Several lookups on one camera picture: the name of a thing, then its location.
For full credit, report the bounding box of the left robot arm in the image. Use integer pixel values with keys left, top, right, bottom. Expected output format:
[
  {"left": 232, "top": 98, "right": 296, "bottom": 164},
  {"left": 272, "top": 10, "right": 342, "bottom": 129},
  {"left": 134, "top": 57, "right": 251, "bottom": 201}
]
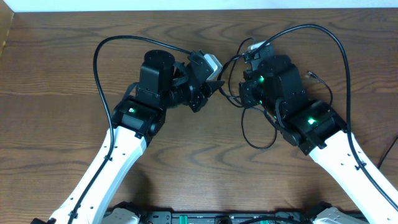
[{"left": 48, "top": 50, "right": 223, "bottom": 223}]

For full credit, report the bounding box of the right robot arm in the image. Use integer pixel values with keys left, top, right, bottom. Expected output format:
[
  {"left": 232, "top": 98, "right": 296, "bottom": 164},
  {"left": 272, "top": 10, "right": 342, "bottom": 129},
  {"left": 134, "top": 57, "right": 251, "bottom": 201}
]
[{"left": 239, "top": 55, "right": 397, "bottom": 223}]

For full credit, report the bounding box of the black usb cable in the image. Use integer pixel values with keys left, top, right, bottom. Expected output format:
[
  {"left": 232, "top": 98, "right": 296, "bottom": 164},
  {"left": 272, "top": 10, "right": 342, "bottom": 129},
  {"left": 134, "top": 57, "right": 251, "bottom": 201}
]
[{"left": 216, "top": 37, "right": 398, "bottom": 170}]

